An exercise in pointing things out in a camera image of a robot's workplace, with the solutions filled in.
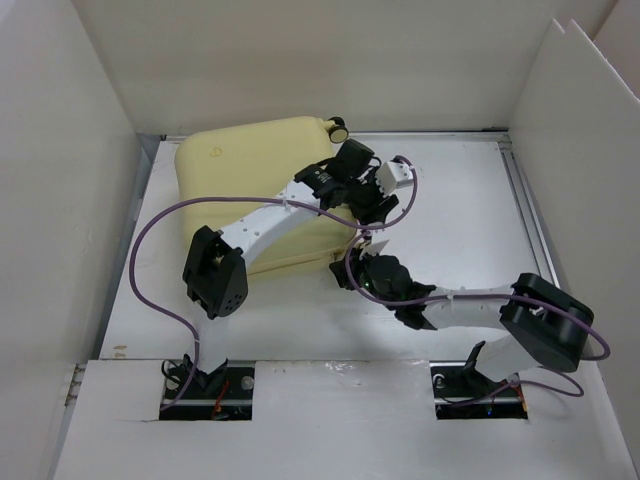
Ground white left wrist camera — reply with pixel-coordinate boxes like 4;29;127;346
374;156;415;196

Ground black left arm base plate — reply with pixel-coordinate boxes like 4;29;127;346
159;357;255;422

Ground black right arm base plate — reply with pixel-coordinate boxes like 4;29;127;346
430;341;528;420

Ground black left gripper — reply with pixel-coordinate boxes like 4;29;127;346
344;169;398;227

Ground yellow suitcase with black lining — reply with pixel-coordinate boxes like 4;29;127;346
174;116;355;277

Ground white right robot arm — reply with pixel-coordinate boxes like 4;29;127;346
329;250;594;394

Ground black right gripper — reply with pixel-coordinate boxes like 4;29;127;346
329;243;398;311

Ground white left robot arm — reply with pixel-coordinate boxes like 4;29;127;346
183;140;415;322

